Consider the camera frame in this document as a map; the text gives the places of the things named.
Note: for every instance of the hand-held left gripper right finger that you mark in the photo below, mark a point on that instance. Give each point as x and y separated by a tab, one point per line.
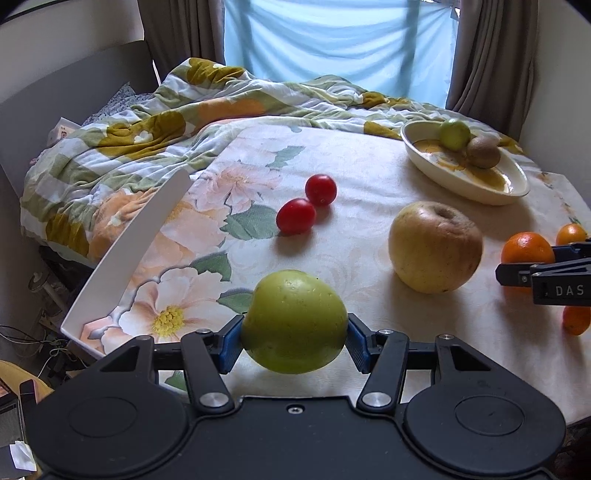
358	344

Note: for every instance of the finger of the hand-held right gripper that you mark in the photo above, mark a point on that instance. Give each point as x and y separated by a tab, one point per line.
575	252
515	274

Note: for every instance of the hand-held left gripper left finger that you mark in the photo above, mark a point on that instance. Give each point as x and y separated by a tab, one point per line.
229	344

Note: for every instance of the small tangerine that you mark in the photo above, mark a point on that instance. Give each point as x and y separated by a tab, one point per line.
571	234
576	321

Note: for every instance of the large orange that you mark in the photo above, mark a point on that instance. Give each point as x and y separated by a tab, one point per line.
526	249

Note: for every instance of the large green apple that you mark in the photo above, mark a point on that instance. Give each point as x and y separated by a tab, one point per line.
295	323

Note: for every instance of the large yellow apple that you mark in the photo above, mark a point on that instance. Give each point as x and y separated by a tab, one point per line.
434	249

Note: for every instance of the cream oval bowl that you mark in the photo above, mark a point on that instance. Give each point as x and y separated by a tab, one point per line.
503	187

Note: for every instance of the red tomato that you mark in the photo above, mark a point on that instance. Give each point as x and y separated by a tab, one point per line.
296	216
321	189

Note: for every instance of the brown kiwi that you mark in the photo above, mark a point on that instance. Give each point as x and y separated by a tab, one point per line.
483	152

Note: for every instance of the small green apple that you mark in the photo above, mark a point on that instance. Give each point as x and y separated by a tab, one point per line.
455	134

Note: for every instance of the floral tablecloth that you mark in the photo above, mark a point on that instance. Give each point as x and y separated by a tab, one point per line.
360	152

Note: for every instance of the brown curtain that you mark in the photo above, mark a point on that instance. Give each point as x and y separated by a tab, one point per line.
184	32
494	60

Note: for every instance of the green striped floral quilt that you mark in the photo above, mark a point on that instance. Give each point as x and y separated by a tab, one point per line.
115	152

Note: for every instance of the white paper scrap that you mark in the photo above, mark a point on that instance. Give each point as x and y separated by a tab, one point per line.
22	456

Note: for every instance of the grey patterned pillow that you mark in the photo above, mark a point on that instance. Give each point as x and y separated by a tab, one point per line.
120	99

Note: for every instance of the small white box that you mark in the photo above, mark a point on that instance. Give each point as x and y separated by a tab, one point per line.
62	131

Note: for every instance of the light blue window sheet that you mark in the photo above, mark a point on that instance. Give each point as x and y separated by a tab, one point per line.
332	41

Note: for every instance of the grey headboard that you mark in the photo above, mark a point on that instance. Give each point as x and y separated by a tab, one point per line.
55	83

